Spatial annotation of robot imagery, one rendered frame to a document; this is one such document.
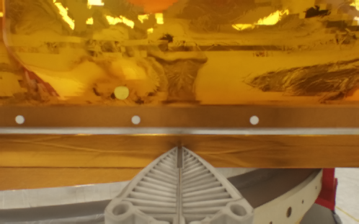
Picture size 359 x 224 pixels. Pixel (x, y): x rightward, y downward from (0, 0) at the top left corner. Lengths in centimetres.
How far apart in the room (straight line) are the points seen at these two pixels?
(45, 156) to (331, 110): 39
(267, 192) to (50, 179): 28
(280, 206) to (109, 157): 24
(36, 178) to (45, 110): 8
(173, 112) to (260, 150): 13
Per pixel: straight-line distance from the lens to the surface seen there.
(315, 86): 23
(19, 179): 25
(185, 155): 17
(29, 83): 26
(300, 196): 30
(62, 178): 22
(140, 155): 20
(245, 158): 21
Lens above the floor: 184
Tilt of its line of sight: 4 degrees down
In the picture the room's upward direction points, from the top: straight up
